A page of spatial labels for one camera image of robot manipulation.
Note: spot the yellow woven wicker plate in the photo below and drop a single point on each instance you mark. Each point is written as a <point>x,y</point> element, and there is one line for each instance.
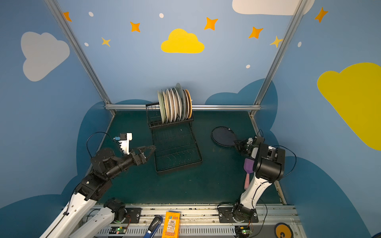
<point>189,102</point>

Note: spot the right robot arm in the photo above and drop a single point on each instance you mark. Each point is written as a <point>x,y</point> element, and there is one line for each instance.
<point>263,165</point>

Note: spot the black wire dish rack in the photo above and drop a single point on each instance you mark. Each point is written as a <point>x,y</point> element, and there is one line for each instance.
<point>176,145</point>

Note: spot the yellow black tape roll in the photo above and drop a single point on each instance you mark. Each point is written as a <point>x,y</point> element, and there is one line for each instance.
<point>282,230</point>

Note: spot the dark navy plate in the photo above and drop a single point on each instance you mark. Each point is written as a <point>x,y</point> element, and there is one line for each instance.
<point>224,136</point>

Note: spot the white plate green lettered rim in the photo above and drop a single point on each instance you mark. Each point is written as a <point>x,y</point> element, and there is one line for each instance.
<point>178,103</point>

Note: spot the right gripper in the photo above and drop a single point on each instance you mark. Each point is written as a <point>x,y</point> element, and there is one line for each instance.
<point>247,146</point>

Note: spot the purple pink spatula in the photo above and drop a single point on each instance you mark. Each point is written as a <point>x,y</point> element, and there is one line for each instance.
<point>249,169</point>

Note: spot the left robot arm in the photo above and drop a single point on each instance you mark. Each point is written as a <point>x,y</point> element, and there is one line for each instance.
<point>106,166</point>

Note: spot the orange yellow box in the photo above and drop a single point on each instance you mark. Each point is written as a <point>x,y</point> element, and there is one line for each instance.
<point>171,227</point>

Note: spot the white plate orange sunburst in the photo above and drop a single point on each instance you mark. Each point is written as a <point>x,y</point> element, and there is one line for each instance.
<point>187,109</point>

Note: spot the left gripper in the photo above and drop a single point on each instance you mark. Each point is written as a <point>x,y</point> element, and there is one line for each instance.
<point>138,157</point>

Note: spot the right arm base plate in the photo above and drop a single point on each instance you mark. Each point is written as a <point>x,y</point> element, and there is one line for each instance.
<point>226,214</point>

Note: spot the pale green floral plate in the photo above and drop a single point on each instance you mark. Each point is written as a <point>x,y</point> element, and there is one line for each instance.
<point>162,106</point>

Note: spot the cream floral plate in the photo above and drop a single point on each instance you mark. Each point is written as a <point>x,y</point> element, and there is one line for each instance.
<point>166,106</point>

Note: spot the large plain green plate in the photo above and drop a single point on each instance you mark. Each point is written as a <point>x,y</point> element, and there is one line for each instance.
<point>182,98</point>

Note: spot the blue black handled tool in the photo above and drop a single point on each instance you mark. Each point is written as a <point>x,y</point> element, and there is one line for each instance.
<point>153,227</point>

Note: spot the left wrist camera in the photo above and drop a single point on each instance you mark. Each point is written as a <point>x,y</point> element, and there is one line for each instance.
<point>124,142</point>

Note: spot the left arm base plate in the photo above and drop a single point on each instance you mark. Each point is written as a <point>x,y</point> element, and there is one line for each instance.
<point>132,215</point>

